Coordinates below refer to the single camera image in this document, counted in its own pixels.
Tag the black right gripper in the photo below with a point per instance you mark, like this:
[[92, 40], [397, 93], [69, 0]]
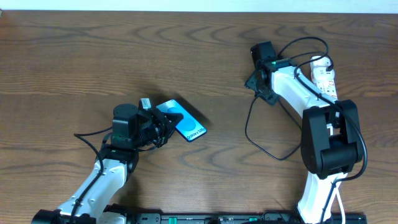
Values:
[[257, 84]]

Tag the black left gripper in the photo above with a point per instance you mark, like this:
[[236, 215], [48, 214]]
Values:
[[160, 125]]

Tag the blue Galaxy smartphone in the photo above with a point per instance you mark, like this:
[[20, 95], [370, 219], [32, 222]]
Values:
[[189, 128]]

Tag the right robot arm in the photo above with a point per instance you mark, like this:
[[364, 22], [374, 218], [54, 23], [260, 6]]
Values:
[[332, 147]]

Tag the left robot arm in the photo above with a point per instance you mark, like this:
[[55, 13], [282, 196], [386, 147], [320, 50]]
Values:
[[134, 129]]

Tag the white USB charger adapter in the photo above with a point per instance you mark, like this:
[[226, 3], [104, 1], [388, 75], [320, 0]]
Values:
[[319, 61]]

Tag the white power strip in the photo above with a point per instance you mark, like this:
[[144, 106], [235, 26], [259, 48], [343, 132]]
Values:
[[324, 80]]

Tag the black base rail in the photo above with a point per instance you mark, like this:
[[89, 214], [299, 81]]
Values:
[[268, 217]]

